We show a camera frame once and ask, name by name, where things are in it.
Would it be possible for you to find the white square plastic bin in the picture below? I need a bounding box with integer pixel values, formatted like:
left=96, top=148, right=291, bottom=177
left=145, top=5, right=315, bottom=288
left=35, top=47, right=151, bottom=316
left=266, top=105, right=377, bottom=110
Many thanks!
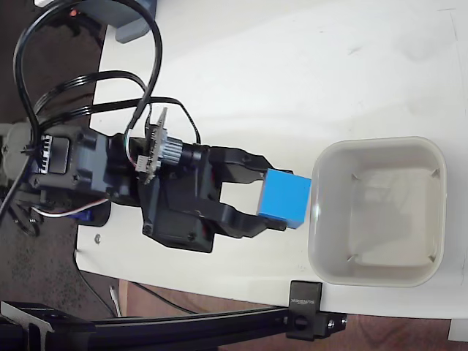
left=308, top=135, right=448, bottom=288

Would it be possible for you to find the gray plastic stand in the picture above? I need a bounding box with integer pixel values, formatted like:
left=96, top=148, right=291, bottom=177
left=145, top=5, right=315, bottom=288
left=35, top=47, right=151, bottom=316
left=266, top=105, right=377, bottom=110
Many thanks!
left=78, top=0, right=159, bottom=45

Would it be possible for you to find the white servo wire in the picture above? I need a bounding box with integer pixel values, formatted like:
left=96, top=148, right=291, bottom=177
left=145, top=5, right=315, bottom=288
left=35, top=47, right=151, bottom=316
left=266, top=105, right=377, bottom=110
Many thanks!
left=30, top=199, right=107, bottom=219

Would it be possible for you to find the white cable end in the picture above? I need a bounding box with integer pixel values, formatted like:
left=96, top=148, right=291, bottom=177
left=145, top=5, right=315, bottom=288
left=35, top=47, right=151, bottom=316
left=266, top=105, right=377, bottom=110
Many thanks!
left=108, top=285, right=122, bottom=319

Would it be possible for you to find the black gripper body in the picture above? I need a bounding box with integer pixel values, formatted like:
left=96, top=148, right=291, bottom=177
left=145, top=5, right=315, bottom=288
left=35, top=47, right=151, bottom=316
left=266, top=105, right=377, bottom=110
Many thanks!
left=140, top=144, right=235, bottom=254

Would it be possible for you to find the blue cube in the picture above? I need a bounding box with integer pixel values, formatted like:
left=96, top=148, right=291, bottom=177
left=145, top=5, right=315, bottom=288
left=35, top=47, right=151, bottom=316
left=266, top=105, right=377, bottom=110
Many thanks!
left=257, top=168, right=312, bottom=230

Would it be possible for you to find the black tripod with orange dot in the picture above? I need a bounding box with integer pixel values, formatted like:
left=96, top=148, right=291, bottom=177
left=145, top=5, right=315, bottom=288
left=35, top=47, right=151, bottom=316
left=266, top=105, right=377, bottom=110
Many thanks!
left=21, top=0, right=107, bottom=39

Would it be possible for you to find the black table clamp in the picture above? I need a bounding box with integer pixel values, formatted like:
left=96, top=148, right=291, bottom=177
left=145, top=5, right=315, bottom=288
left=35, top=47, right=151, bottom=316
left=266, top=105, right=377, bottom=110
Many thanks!
left=285, top=280, right=347, bottom=341

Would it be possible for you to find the black metal bar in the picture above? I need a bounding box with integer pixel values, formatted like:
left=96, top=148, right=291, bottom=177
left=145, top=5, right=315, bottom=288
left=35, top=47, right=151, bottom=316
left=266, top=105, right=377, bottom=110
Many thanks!
left=0, top=300, right=293, bottom=351

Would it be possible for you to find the thick black looped cable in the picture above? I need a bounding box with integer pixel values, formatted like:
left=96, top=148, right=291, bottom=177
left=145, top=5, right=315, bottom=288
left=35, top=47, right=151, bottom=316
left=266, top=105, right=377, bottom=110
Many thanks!
left=12, top=0, right=164, bottom=142

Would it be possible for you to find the black six-joint robot arm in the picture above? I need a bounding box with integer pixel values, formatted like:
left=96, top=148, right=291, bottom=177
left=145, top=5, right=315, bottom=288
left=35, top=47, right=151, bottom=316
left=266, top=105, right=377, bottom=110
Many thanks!
left=0, top=122, right=144, bottom=228

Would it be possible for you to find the thin black camera cable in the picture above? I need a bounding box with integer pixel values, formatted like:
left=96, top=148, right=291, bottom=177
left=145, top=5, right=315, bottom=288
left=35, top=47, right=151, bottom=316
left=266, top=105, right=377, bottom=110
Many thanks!
left=146, top=96, right=203, bottom=146

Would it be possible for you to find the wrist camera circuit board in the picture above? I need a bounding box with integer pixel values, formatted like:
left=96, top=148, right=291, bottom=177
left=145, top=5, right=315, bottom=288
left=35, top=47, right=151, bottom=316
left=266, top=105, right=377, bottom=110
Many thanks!
left=135, top=107, right=206, bottom=186

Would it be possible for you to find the thin black floor cable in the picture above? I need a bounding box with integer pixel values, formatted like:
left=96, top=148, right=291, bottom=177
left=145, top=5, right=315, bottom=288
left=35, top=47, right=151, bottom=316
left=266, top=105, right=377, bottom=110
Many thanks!
left=72, top=249, right=199, bottom=316

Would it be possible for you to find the black flat ribbon cable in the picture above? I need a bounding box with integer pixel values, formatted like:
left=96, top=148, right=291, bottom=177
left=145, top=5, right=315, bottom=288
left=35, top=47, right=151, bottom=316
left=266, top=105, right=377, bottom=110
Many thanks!
left=34, top=71, right=151, bottom=118

